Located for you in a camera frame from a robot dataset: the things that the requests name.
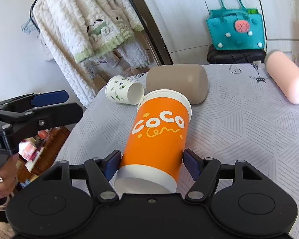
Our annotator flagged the orange coco paper cup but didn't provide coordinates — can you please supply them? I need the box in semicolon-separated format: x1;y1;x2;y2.
114;89;192;194

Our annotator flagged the white green-print paper cup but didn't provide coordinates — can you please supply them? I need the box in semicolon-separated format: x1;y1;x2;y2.
105;75;145;105

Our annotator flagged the brown taupe plastic cup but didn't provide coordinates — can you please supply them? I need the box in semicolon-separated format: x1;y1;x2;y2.
146;64;209;105

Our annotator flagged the pink plastic cup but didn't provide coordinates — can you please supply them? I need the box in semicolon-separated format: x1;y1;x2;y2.
264;50;299;105

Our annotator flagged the left hand with ring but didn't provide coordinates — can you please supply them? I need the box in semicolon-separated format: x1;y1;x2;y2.
0;154;19;199

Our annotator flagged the white patterned tablecloth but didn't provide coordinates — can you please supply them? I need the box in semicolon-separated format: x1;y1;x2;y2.
57;64;299;238

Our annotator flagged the black clothes rack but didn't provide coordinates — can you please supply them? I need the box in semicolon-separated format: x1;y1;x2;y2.
29;0;174;65

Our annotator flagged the teal felt handbag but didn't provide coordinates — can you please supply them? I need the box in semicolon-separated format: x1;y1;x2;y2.
206;0;265;51

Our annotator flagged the grey three-door wardrobe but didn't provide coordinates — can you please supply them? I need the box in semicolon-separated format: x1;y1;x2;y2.
129;0;299;65

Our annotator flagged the white cable-knit fleece robe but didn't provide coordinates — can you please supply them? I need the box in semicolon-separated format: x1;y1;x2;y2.
33;0;150;106

